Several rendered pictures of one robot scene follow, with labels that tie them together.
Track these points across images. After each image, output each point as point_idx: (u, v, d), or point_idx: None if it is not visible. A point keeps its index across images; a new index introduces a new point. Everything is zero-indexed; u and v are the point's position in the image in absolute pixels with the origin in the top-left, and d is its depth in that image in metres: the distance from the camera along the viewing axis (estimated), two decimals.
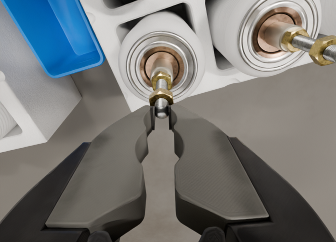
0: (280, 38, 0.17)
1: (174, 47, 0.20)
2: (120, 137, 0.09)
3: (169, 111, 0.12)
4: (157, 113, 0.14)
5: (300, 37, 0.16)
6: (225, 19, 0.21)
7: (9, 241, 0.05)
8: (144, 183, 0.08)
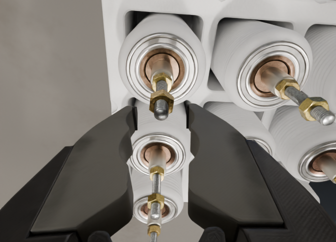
0: (160, 165, 0.24)
1: (177, 89, 0.22)
2: (104, 139, 0.09)
3: (187, 110, 0.12)
4: (161, 105, 0.14)
5: (160, 179, 0.24)
6: (177, 122, 0.27)
7: None
8: (131, 182, 0.08)
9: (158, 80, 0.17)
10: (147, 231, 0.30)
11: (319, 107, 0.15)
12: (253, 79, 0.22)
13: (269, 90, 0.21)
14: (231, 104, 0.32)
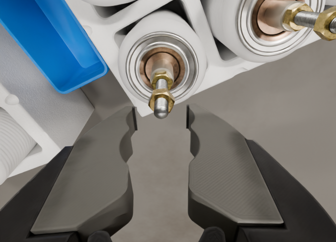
0: (281, 18, 0.16)
1: (170, 46, 0.20)
2: (104, 139, 0.09)
3: (187, 110, 0.12)
4: (162, 103, 0.14)
5: (302, 13, 0.15)
6: (220, 7, 0.20)
7: None
8: (131, 182, 0.08)
9: (160, 78, 0.17)
10: None
11: None
12: None
13: None
14: None
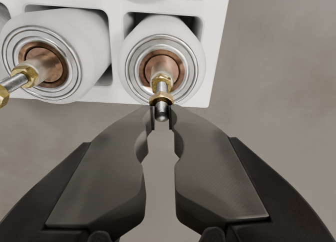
0: None
1: None
2: (120, 137, 0.09)
3: (169, 111, 0.12)
4: None
5: (14, 75, 0.16)
6: (7, 33, 0.21)
7: (9, 241, 0.05)
8: (144, 183, 0.08)
9: None
10: None
11: None
12: None
13: None
14: None
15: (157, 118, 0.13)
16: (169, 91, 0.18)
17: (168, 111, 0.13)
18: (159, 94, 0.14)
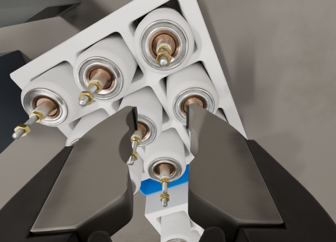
0: None
1: None
2: (104, 139, 0.09)
3: (187, 110, 0.12)
4: None
5: None
6: None
7: None
8: (131, 182, 0.08)
9: None
10: None
11: (166, 201, 0.38)
12: (172, 166, 0.44)
13: (166, 172, 0.43)
14: None
15: (162, 64, 0.24)
16: (169, 52, 0.28)
17: (165, 58, 0.23)
18: (158, 53, 0.24)
